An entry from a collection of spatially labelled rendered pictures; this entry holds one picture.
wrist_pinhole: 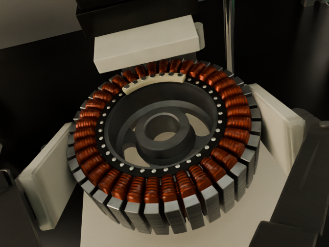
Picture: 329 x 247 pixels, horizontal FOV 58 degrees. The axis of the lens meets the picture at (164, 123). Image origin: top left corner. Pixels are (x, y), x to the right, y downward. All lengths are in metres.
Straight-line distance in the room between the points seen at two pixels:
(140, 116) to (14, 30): 0.29
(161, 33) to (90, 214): 0.14
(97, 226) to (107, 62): 0.12
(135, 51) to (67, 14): 0.26
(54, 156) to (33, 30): 0.30
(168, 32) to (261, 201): 0.13
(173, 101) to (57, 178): 0.09
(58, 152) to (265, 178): 0.14
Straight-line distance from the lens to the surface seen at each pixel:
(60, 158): 0.17
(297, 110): 0.16
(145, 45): 0.17
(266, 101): 0.16
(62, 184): 0.17
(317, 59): 0.33
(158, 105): 0.20
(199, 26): 0.30
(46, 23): 0.44
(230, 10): 0.23
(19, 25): 0.45
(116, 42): 0.18
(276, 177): 0.22
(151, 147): 0.17
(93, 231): 0.23
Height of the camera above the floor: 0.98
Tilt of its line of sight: 50 degrees down
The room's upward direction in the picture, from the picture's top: 17 degrees counter-clockwise
